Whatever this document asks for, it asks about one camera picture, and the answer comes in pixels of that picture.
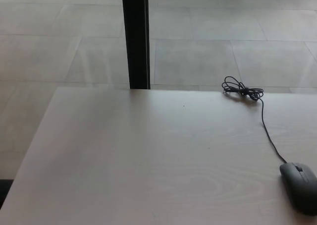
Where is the black computer mouse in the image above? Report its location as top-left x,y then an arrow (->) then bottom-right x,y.
279,162 -> 317,216

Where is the black mouse cable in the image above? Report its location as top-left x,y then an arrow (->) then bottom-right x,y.
221,76 -> 288,164

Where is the black vertical post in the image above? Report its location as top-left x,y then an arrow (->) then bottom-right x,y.
121,0 -> 151,90

